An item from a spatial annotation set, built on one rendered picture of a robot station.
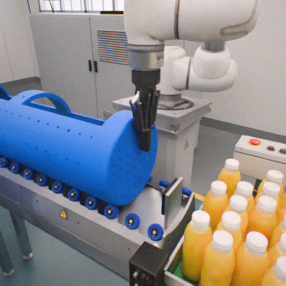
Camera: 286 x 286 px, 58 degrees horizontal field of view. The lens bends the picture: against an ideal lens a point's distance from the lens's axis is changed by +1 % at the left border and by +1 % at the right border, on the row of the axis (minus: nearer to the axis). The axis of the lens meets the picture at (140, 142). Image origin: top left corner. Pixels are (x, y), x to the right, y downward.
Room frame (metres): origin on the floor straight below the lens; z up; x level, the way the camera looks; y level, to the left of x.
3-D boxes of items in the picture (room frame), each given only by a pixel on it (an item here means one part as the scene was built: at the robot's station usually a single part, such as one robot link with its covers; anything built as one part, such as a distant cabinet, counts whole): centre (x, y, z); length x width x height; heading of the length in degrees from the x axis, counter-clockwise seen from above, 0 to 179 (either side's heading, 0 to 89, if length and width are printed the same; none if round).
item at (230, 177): (0.67, -0.28, 0.98); 0.07 x 0.07 x 0.17
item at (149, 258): (0.40, -0.02, 0.95); 0.10 x 0.07 x 0.10; 148
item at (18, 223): (1.21, 0.76, 0.31); 0.06 x 0.06 x 0.63; 58
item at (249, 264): (0.38, -0.24, 0.98); 0.07 x 0.07 x 0.17
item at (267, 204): (0.49, -0.31, 1.07); 0.04 x 0.04 x 0.02
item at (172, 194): (0.59, -0.09, 0.99); 0.10 x 0.02 x 0.12; 148
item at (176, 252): (0.55, -0.16, 0.96); 0.40 x 0.01 x 0.03; 148
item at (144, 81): (0.66, -0.01, 1.32); 0.08 x 0.07 x 0.09; 148
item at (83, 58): (3.07, 0.37, 0.72); 2.15 x 0.54 x 1.45; 53
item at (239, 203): (0.49, -0.24, 1.07); 0.04 x 0.04 x 0.02
